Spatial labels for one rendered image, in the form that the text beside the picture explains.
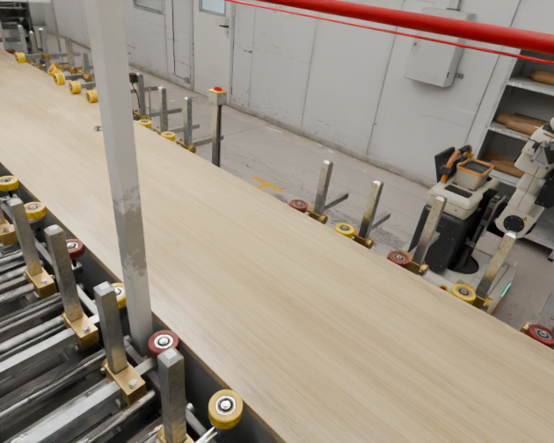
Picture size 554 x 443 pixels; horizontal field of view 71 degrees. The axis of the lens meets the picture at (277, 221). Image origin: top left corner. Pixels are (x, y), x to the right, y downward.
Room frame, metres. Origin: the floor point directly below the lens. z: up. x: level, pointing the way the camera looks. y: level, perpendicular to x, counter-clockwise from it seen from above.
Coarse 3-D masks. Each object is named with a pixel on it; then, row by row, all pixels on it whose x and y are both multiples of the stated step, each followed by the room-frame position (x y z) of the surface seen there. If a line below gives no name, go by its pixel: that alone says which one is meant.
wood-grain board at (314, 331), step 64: (0, 64) 3.19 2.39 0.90; (0, 128) 1.93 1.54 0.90; (64, 128) 2.04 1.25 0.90; (64, 192) 1.37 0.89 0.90; (192, 192) 1.50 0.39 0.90; (256, 192) 1.57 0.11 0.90; (192, 256) 1.06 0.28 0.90; (256, 256) 1.10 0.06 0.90; (320, 256) 1.15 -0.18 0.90; (192, 320) 0.77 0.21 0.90; (256, 320) 0.80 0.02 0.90; (320, 320) 0.83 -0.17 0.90; (384, 320) 0.87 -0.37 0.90; (448, 320) 0.90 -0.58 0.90; (256, 384) 0.59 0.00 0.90; (320, 384) 0.62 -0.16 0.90; (384, 384) 0.64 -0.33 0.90; (448, 384) 0.66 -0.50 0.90; (512, 384) 0.69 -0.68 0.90
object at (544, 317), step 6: (552, 294) 1.20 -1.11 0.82; (552, 300) 1.17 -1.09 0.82; (546, 306) 1.13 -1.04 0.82; (552, 306) 1.13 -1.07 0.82; (546, 312) 1.09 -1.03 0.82; (552, 312) 1.10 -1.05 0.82; (540, 318) 1.06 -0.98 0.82; (546, 318) 1.06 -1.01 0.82; (540, 324) 1.02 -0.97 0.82; (546, 324) 1.03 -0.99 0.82
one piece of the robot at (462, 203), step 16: (448, 160) 2.16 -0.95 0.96; (432, 192) 2.06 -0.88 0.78; (448, 192) 2.03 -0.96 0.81; (464, 192) 2.06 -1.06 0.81; (480, 192) 2.08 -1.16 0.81; (496, 192) 2.13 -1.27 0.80; (448, 208) 1.99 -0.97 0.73; (464, 208) 1.94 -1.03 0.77; (480, 208) 2.07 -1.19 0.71; (448, 224) 1.97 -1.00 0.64; (464, 224) 1.96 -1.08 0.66; (416, 240) 2.06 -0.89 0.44; (448, 240) 1.95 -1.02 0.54; (464, 240) 2.07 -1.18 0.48; (432, 256) 1.98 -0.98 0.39; (448, 256) 1.94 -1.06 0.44; (464, 256) 1.99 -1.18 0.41
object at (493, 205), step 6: (504, 198) 2.11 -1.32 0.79; (510, 198) 2.19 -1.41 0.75; (492, 204) 2.05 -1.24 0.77; (498, 204) 2.01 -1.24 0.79; (492, 210) 2.02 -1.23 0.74; (498, 210) 2.09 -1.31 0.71; (486, 216) 2.08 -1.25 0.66; (492, 216) 2.03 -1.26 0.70; (498, 216) 2.17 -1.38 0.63; (480, 222) 2.06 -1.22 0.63; (486, 222) 2.04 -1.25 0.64; (492, 222) 2.11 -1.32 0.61; (486, 228) 2.01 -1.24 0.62; (492, 228) 2.04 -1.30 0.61; (498, 234) 1.98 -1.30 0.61; (504, 234) 1.96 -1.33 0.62
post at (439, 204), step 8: (440, 200) 1.25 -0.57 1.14; (432, 208) 1.26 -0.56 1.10; (440, 208) 1.24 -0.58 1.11; (432, 216) 1.25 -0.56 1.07; (440, 216) 1.26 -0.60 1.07; (432, 224) 1.25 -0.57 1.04; (424, 232) 1.26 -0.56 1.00; (432, 232) 1.24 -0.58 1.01; (424, 240) 1.25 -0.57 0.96; (416, 248) 1.26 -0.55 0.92; (424, 248) 1.24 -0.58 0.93; (416, 256) 1.26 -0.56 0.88; (424, 256) 1.26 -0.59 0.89
